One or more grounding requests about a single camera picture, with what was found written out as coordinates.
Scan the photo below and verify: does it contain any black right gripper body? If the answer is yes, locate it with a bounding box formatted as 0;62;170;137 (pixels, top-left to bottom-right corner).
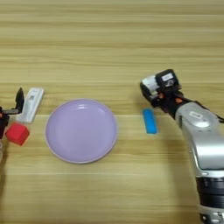
150;87;191;118

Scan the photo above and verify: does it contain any blue rectangular block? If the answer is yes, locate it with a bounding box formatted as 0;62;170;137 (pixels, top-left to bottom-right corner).
142;108;158;135

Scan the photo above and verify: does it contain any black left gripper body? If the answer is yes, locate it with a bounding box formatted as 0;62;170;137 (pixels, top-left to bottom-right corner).
0;106;19;140

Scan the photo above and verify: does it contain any purple round plate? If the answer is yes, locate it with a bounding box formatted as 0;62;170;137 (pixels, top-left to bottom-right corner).
45;99;118;165

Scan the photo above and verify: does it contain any white rectangular test cassette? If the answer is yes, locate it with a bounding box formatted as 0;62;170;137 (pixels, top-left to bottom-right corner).
15;87;46;124

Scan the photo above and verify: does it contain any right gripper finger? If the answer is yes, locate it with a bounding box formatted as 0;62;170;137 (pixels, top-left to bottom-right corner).
139;82;153;103

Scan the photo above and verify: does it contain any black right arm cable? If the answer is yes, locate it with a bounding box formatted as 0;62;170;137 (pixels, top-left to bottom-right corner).
191;100;224;123

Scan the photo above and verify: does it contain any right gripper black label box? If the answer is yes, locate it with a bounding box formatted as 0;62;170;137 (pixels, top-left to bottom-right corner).
155;68;182;91

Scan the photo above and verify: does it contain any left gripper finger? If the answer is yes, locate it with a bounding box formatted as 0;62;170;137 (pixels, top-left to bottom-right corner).
15;87;25;114

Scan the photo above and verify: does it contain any red cube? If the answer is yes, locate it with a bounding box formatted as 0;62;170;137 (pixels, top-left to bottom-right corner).
4;122;31;146

